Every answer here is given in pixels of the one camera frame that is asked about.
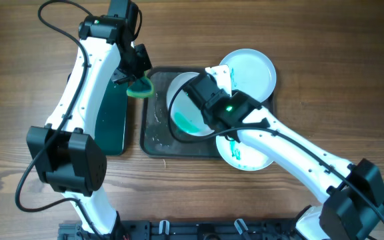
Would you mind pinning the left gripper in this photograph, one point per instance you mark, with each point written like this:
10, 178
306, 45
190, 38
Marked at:
135, 68

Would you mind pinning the green yellow sponge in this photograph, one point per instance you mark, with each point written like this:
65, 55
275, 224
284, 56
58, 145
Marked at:
141, 88

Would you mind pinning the white plate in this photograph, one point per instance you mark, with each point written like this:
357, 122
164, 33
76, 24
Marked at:
241, 156
184, 113

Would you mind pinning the light blue plate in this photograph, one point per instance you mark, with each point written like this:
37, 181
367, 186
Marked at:
252, 72

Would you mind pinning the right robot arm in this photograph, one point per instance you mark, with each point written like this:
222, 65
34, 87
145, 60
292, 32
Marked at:
351, 196

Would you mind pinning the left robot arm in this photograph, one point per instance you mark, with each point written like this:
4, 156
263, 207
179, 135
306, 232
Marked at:
64, 152

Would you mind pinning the black rectangular water tray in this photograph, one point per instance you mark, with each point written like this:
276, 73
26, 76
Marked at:
111, 119

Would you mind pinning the dark grey serving tray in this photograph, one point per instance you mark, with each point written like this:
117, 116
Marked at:
155, 138

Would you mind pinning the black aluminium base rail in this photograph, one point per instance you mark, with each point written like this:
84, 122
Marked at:
276, 229

